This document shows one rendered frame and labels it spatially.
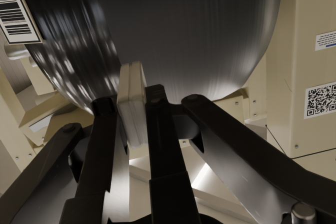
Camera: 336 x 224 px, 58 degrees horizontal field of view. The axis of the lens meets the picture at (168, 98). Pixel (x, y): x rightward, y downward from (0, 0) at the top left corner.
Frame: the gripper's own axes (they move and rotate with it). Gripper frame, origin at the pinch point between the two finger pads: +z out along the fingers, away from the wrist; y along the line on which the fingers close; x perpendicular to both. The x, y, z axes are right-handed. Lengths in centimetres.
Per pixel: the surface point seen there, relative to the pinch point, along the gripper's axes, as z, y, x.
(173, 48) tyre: 12.1, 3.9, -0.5
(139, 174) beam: 592, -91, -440
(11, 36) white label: 12.4, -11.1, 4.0
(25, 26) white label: 11.4, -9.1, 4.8
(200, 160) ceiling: 609, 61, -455
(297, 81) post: 33.3, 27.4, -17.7
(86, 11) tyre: 10.2, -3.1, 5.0
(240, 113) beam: 63, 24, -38
